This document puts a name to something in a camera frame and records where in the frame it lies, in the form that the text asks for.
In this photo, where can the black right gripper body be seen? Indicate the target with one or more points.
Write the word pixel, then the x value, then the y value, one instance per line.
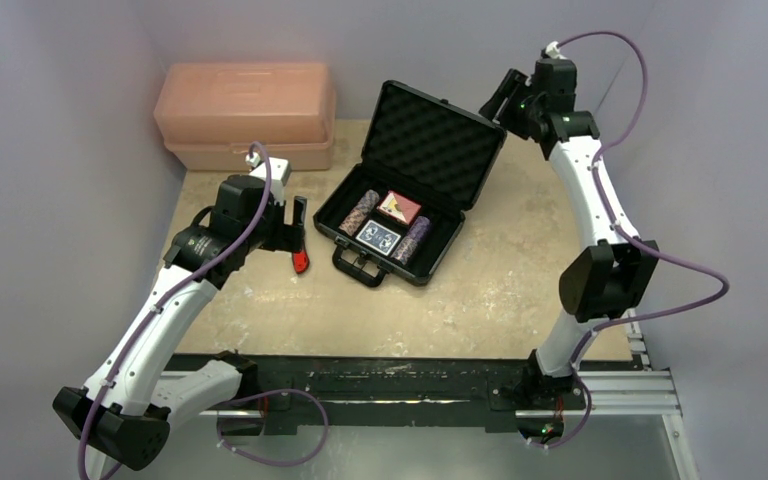
pixel 509 93

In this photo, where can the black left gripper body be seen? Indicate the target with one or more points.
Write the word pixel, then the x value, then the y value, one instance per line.
pixel 272 238

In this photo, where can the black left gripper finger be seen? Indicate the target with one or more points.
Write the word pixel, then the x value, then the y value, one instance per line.
pixel 296 239
pixel 299 210

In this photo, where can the black poker set case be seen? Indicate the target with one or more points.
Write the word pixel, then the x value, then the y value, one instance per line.
pixel 433 153

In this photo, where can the blue playing card deck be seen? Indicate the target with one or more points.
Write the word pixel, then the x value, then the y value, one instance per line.
pixel 378 237

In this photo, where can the red playing card deck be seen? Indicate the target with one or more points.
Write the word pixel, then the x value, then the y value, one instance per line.
pixel 399 208

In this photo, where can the purple poker chip stack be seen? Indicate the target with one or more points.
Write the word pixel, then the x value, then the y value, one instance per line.
pixel 418 231

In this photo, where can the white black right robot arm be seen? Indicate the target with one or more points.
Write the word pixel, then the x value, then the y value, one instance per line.
pixel 610 275

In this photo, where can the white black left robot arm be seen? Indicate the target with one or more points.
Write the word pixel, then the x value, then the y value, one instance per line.
pixel 152 318

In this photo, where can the red folding utility knife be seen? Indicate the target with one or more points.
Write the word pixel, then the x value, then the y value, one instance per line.
pixel 301 262

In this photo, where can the pink translucent plastic toolbox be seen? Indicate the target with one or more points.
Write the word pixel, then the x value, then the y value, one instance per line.
pixel 209 113

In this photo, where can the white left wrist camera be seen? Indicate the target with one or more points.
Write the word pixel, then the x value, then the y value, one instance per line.
pixel 275 172

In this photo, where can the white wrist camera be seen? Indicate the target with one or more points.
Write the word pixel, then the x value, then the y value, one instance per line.
pixel 553 51
pixel 275 172

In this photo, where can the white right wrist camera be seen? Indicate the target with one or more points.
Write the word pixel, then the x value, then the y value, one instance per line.
pixel 553 51

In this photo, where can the black aluminium base frame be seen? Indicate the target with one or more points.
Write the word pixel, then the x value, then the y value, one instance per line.
pixel 287 392

